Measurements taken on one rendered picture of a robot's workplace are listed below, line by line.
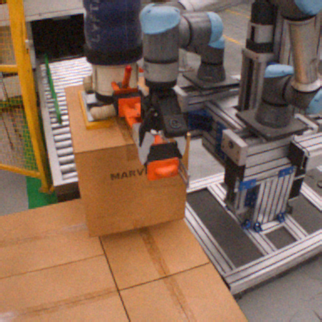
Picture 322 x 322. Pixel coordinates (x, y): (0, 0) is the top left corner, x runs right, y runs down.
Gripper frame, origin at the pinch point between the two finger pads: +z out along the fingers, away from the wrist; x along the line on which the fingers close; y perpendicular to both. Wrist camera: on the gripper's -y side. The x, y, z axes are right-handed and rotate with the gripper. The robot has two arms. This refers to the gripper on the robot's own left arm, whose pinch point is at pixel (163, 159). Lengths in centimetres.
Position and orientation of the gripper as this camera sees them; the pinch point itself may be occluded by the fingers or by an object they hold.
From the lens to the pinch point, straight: 83.2
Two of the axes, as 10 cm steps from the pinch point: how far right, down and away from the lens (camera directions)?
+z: -0.1, 8.3, 5.6
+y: -3.1, -5.4, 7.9
